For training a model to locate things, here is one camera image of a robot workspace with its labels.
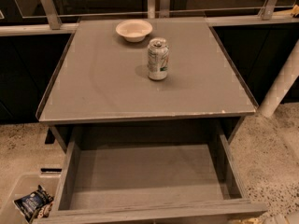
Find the grey top drawer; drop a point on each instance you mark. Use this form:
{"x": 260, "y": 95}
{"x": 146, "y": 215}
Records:
{"x": 150, "y": 173}

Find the grey drawer cabinet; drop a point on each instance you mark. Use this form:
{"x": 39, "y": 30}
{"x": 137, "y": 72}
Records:
{"x": 104, "y": 78}

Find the silver soda can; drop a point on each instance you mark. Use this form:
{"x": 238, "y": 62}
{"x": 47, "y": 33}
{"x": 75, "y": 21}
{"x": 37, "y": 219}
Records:
{"x": 158, "y": 55}

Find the white paper bowl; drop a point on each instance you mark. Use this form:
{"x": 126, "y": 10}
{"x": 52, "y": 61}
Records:
{"x": 134, "y": 30}

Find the white diagonal pole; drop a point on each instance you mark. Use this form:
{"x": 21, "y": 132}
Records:
{"x": 283, "y": 82}

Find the dark blue snack bag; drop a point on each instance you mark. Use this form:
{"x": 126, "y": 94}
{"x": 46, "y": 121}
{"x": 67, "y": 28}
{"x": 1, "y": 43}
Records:
{"x": 33, "y": 202}

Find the middle metal rail bracket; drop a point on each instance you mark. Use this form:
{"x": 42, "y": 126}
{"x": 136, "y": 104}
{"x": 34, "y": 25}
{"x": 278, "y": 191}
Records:
{"x": 158, "y": 8}

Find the metal rail bracket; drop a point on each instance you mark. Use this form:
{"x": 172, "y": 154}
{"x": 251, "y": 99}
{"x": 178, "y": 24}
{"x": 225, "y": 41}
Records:
{"x": 267, "y": 10}
{"x": 158, "y": 8}
{"x": 51, "y": 14}

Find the right metal rail bracket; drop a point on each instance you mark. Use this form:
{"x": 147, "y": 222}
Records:
{"x": 267, "y": 10}

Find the left metal rail bracket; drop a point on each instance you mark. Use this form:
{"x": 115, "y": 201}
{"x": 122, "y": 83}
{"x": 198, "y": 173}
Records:
{"x": 51, "y": 14}

